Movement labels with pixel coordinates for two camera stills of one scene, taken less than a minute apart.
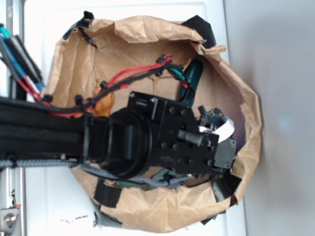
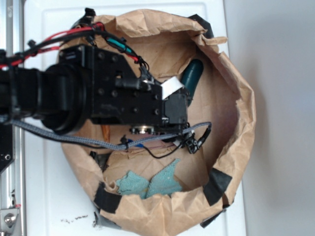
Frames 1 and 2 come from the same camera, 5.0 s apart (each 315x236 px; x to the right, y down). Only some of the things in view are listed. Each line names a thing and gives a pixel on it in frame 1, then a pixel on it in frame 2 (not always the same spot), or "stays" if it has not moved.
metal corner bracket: [8, 218] stays
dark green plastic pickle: [193, 73] stays
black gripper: [178, 142] to [119, 96]
